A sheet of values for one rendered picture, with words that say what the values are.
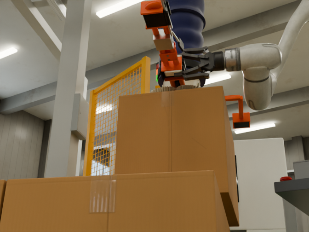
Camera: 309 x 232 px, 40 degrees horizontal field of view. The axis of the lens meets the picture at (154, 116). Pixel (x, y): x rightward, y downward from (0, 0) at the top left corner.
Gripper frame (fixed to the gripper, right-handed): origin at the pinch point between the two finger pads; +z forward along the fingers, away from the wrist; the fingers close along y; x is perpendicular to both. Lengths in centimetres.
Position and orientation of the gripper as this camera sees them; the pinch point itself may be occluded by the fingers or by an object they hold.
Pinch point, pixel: (172, 66)
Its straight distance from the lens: 169.0
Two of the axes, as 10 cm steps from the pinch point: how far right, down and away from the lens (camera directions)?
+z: -9.8, 0.8, 1.9
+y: -0.1, 9.1, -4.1
